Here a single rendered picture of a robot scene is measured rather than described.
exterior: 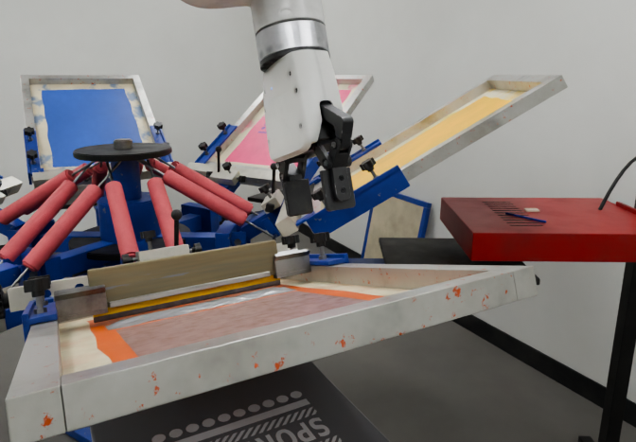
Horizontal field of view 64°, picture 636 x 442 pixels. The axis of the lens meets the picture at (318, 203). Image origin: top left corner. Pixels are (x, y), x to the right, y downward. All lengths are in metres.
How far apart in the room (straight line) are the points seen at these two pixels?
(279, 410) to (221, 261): 0.31
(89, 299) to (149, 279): 0.11
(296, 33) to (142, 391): 0.36
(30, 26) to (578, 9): 4.11
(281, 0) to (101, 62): 4.62
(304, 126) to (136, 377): 0.27
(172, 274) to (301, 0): 0.67
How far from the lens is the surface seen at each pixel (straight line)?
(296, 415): 1.02
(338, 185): 0.49
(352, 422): 1.01
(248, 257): 1.11
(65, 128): 2.79
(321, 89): 0.51
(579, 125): 2.74
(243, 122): 2.68
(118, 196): 1.63
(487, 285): 0.66
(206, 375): 0.49
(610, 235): 1.74
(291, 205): 0.58
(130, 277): 1.06
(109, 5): 5.17
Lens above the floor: 1.56
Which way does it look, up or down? 14 degrees down
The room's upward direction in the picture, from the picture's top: straight up
